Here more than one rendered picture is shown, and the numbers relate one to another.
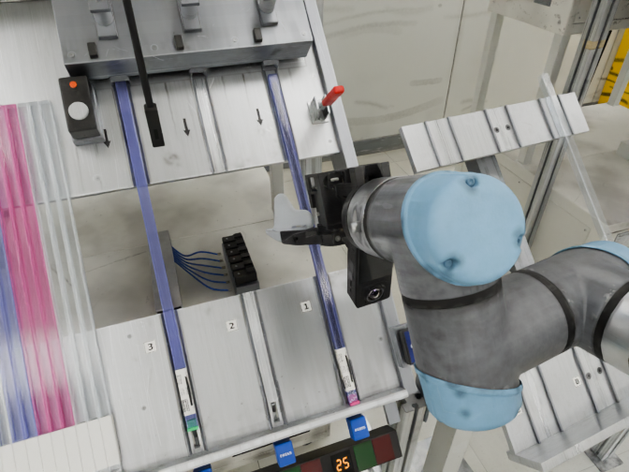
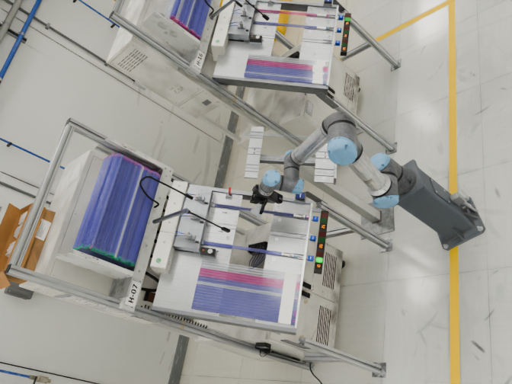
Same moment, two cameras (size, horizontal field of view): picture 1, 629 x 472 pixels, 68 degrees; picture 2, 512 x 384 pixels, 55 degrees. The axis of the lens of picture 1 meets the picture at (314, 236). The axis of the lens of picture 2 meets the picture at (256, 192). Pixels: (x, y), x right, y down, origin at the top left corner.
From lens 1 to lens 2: 195 cm
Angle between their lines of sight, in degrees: 11
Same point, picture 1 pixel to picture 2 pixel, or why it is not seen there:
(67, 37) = (191, 246)
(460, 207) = (268, 177)
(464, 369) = (292, 185)
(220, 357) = (283, 244)
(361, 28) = not seen: hidden behind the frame
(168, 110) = (214, 234)
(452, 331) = (286, 185)
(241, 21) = (200, 206)
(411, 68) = (186, 149)
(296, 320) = (282, 223)
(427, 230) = (270, 183)
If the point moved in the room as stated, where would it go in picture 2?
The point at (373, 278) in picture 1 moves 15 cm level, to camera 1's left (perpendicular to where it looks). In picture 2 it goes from (276, 196) to (265, 224)
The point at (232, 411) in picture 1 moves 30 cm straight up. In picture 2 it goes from (297, 246) to (254, 224)
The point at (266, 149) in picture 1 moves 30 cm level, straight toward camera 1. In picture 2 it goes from (234, 213) to (270, 215)
